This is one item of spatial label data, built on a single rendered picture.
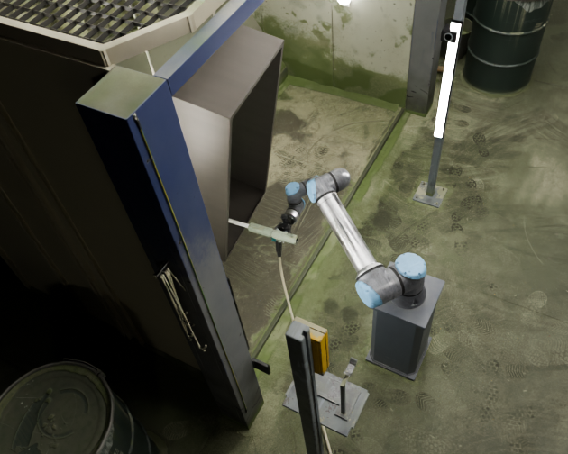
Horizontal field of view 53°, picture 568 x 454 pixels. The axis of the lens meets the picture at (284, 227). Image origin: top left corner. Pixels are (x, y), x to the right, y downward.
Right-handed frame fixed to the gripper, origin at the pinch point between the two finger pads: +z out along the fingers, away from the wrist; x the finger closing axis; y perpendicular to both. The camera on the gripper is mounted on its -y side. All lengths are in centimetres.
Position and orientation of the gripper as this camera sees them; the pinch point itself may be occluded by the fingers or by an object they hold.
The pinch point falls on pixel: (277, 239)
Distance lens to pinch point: 342.0
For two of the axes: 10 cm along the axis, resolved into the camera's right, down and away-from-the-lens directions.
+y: 0.1, 6.9, 7.2
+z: -3.7, 6.7, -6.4
